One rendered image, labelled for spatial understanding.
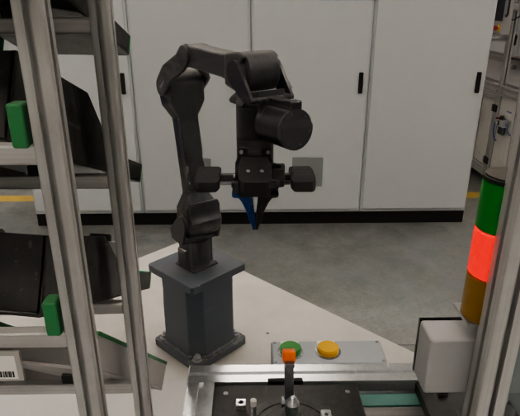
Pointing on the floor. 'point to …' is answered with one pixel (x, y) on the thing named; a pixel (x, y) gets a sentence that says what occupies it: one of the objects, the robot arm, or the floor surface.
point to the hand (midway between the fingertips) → (255, 209)
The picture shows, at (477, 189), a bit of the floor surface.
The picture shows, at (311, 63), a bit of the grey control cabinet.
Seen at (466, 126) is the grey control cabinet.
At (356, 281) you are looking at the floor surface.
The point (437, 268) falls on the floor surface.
